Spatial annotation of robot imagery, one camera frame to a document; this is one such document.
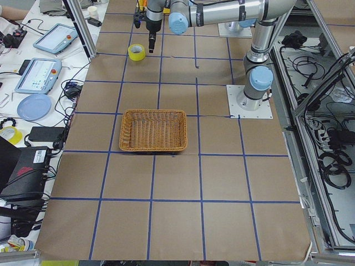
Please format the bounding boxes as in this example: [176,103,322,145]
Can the aluminium frame post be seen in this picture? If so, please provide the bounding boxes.
[63,0,97,59]

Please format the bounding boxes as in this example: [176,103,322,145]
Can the black power adapter brick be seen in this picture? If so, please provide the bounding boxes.
[28,126,64,142]

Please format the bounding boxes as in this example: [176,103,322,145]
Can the black cable bundle right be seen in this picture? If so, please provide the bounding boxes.
[316,149,353,192]

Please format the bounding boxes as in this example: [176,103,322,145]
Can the upper teach pendant tablet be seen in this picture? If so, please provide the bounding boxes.
[33,23,78,54]

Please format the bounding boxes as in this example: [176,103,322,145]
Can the black computer box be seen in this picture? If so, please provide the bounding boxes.
[1,138,52,202]

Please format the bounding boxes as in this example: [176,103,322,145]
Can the yellow packing tape roll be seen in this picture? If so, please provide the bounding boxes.
[128,44,145,62]

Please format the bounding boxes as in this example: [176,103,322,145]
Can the white paper cup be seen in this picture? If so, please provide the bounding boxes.
[87,6,99,20]

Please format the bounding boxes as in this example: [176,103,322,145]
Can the black bead bracelet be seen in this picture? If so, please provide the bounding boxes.
[0,117,17,130]

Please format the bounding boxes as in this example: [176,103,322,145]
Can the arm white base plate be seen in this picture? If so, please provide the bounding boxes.
[218,22,252,39]
[226,85,273,119]

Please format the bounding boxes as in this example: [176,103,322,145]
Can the teach pendant tablet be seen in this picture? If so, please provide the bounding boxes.
[33,23,78,54]
[14,58,62,94]

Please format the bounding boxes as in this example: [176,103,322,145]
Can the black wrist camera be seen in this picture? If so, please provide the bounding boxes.
[134,11,144,29]

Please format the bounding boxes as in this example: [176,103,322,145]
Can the lower teach pendant tablet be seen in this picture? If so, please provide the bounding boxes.
[14,58,62,94]

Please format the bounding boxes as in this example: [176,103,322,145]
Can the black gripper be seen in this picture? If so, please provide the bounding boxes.
[146,9,161,53]

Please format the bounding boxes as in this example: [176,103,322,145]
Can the yellow plastic tray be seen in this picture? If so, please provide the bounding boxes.
[136,0,170,14]

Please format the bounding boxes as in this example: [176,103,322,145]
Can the brown wicker basket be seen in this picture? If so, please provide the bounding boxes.
[119,109,188,152]

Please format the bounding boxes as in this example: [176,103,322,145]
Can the yellow tape roll on desk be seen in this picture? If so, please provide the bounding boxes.
[1,126,23,145]

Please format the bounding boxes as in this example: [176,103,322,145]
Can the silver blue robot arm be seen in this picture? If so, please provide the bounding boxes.
[134,0,296,111]

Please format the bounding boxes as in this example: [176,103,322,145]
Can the light blue plate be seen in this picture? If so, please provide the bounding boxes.
[17,94,52,121]

